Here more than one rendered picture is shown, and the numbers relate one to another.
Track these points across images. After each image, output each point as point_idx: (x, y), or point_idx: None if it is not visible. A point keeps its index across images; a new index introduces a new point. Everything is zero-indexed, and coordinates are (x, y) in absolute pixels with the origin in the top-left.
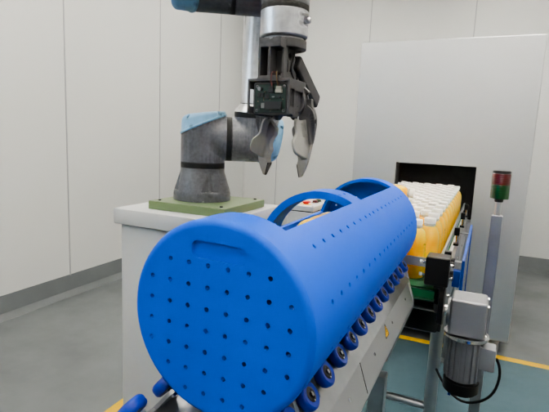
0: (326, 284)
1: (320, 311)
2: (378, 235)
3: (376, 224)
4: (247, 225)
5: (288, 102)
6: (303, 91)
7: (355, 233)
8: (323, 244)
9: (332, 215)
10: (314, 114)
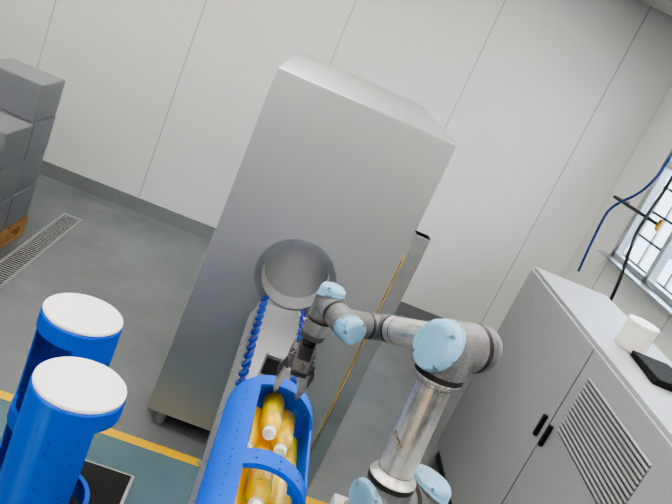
0: (234, 395)
1: (231, 393)
2: (217, 457)
3: (222, 458)
4: (273, 376)
5: (290, 349)
6: (291, 351)
7: (233, 427)
8: (244, 397)
9: (250, 417)
10: (281, 361)
